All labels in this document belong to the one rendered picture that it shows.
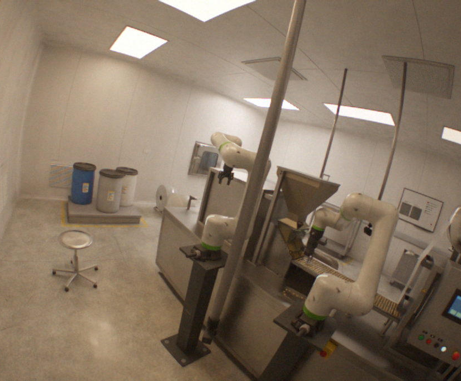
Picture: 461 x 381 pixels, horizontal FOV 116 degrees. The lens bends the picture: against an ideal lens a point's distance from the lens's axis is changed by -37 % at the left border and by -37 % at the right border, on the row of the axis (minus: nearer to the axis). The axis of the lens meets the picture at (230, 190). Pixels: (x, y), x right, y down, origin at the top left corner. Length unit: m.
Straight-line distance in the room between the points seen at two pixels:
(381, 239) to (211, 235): 0.86
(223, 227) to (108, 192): 2.57
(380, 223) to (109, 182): 3.31
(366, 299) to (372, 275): 0.11
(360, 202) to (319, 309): 0.49
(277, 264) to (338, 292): 0.77
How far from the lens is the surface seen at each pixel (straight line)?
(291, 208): 1.59
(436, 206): 5.12
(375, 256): 1.04
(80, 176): 3.79
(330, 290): 0.96
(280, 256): 1.63
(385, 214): 1.08
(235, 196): 1.80
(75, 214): 3.59
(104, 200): 3.62
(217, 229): 1.25
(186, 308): 1.63
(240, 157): 1.18
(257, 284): 1.47
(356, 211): 1.06
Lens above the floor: 1.56
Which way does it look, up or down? 11 degrees down
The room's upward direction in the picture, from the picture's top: 15 degrees clockwise
